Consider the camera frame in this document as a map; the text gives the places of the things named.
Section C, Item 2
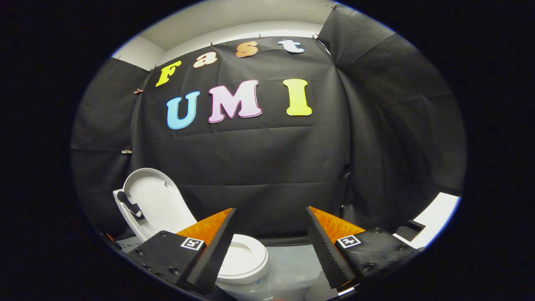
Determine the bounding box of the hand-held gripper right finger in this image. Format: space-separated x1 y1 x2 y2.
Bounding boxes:
305 206 420 290

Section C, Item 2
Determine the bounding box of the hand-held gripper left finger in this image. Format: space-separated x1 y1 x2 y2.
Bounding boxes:
127 208 237 295

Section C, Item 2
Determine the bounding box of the white toilet lid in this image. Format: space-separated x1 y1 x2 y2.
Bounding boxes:
113 168 198 243

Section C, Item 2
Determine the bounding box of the white toilet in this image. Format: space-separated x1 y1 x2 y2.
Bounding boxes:
113 188 312 301

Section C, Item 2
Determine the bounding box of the small black box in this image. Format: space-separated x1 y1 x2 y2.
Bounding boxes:
395 219 426 242

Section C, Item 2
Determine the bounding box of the black backdrop cloth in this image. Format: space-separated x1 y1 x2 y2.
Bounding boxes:
70 2 466 248

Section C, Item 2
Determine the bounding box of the white board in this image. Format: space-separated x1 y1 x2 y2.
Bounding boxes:
392 192 461 250

